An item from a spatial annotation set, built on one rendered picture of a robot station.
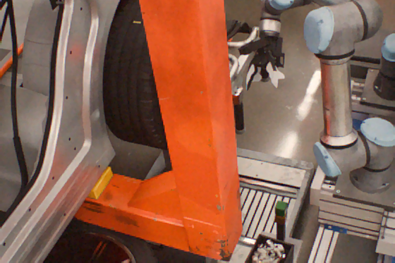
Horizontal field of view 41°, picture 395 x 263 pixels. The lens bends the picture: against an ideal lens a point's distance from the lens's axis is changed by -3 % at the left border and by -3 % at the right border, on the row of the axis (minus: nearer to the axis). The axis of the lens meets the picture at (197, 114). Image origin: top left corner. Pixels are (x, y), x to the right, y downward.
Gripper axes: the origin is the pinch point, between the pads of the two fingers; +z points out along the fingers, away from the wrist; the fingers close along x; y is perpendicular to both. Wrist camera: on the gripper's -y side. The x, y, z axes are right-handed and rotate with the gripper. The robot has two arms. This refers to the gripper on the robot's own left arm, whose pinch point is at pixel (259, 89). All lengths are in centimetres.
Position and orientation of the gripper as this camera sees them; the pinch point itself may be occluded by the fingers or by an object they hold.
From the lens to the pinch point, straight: 188.1
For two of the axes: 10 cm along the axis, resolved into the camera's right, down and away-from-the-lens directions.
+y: 8.1, 1.4, 5.7
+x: -5.7, 0.2, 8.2
